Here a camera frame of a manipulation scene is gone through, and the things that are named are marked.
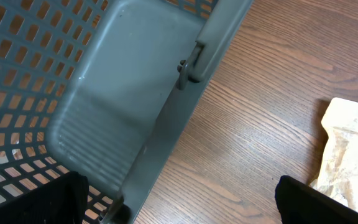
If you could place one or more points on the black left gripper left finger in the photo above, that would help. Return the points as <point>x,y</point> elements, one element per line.
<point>63,200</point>

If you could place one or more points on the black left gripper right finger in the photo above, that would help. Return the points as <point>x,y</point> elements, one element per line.
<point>299,203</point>

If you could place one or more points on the clear plastic bag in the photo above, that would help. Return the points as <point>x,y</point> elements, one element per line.
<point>338,174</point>

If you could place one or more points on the grey plastic basket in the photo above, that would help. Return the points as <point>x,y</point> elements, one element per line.
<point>102,89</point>

